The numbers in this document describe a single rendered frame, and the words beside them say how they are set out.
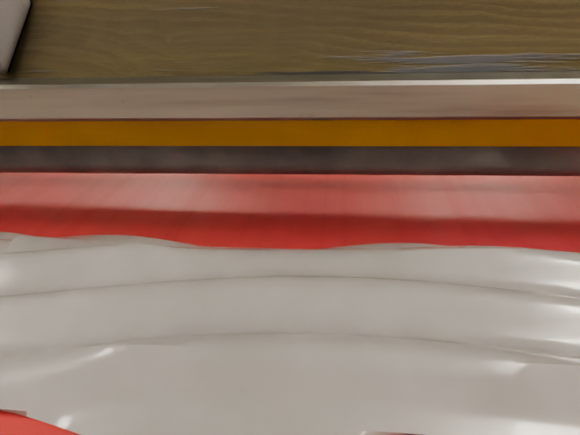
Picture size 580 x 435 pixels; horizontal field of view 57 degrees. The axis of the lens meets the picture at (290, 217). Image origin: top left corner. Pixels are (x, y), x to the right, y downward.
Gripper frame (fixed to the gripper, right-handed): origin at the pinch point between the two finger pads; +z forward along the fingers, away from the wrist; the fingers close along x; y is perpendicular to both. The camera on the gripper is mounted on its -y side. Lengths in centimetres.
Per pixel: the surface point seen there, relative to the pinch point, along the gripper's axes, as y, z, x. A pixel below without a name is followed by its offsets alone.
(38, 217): 0.5, 5.9, 2.0
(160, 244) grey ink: -4.2, 5.8, 3.9
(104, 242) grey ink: -2.6, 5.7, 4.0
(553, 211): -16.1, 5.8, 0.6
